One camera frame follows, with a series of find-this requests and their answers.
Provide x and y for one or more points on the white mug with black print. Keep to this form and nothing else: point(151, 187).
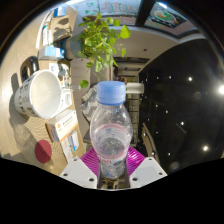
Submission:
point(43, 93)

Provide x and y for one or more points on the colourful printed brochure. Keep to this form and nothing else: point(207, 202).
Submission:
point(60, 71)

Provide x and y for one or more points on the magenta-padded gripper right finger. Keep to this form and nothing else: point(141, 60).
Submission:
point(146, 171)

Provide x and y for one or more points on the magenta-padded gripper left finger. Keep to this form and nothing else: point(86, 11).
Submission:
point(78, 171)

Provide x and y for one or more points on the clear blue-capped water bottle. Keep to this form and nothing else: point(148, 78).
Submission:
point(111, 136)

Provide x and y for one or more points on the brown kraft notebook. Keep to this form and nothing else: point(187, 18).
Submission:
point(61, 28)

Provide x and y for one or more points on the curved grey sofa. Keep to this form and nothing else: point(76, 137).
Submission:
point(78, 76)

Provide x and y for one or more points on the ceiling spot lights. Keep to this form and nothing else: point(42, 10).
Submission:
point(190, 79)

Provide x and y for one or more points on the white and teal pen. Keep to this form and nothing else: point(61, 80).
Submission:
point(45, 33)

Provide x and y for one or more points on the flat round red coaster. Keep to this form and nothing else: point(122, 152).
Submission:
point(43, 151)

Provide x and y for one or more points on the green potted plant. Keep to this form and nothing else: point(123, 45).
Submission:
point(96, 40)

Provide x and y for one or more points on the white and orange carton box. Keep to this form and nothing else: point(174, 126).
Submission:
point(61, 125)

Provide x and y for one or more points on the person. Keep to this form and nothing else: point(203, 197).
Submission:
point(120, 79)

